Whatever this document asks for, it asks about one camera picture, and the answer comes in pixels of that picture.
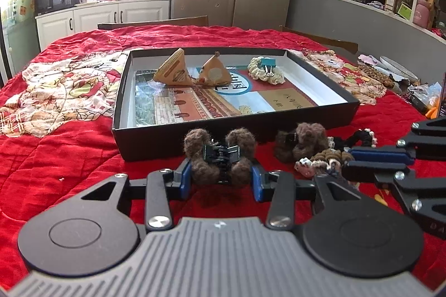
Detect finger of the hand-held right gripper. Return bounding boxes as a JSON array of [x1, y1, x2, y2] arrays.
[[342, 160, 446, 214], [349, 119, 446, 163]]

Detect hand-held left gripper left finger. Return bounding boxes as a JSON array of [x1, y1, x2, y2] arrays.
[[82, 159, 192, 232]]

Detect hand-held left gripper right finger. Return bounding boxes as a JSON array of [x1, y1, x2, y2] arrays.
[[251, 165, 361, 231]]

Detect black white-trimmed scrunchie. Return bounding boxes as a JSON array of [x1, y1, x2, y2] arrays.
[[329, 129, 379, 149]]

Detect brown crochet scrunchie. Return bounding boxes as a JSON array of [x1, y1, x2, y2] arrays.
[[311, 148, 353, 173]]

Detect black cardboard box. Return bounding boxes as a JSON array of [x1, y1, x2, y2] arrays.
[[112, 47, 360, 162]]

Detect triangular kraft paper packet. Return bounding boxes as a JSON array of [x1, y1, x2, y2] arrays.
[[153, 48, 194, 87], [196, 52, 232, 87]]

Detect teal binder clip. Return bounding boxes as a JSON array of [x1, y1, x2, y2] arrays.
[[258, 57, 277, 82]]

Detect small cream crochet scrunchie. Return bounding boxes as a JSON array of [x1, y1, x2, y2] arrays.
[[239, 104, 265, 115]]

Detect brown pine cone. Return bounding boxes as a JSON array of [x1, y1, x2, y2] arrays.
[[359, 64, 396, 89]]

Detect printed picture sheet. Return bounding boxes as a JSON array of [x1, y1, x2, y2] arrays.
[[134, 65, 319, 127]]

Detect white plate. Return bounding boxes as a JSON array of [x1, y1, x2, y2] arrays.
[[380, 55, 419, 82]]

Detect red printed blanket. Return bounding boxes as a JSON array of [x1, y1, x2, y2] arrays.
[[0, 25, 446, 291]]

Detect dark wooden chair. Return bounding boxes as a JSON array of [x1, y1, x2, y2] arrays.
[[280, 25, 359, 54]]

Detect white kitchen cabinets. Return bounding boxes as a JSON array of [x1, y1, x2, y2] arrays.
[[36, 0, 171, 52]]

